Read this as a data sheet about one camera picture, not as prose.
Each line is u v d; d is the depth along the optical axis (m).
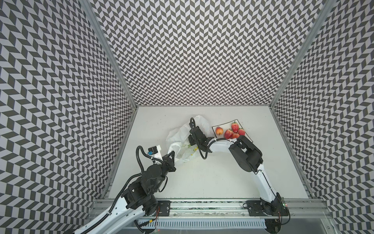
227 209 0.75
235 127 0.99
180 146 0.74
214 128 1.01
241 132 0.97
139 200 0.51
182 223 0.69
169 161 0.62
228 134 0.97
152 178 0.51
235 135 0.96
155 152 0.61
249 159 0.57
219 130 0.98
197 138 0.79
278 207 0.65
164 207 0.72
